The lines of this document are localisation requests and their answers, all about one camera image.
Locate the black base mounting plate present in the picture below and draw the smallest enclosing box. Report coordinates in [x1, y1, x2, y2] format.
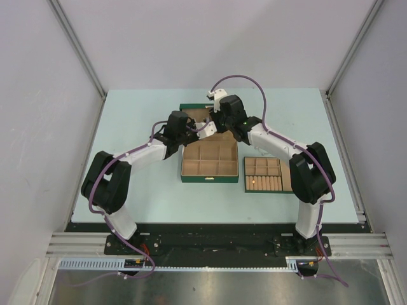
[65, 222, 371, 258]

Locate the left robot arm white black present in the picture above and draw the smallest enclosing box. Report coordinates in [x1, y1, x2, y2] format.
[81, 111, 216, 254]

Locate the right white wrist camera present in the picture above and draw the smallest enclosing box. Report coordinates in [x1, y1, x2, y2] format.
[207, 89, 228, 113]

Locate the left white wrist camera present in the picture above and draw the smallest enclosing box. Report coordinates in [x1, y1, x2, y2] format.
[195, 121, 217, 140]

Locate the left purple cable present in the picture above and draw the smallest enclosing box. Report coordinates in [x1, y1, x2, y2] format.
[65, 120, 207, 288]

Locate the green jewelry box beige lining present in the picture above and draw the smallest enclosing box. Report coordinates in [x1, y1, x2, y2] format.
[179, 102, 240, 184]

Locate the purple cable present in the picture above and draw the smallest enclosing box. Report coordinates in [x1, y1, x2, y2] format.
[65, 120, 207, 288]
[209, 74, 350, 288]

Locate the green jewelry tray insert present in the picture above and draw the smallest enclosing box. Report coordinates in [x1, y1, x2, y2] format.
[244, 157, 293, 194]

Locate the aluminium frame rail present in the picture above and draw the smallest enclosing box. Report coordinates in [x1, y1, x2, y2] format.
[46, 233, 406, 304]

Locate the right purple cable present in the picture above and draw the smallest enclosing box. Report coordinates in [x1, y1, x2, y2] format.
[209, 74, 350, 288]

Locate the white slotted cable duct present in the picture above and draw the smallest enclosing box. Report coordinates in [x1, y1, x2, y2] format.
[59, 256, 318, 273]

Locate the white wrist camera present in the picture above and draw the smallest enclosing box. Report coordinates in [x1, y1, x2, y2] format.
[207, 89, 228, 113]
[195, 121, 217, 140]

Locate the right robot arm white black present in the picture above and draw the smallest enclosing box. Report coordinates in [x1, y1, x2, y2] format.
[207, 90, 336, 255]

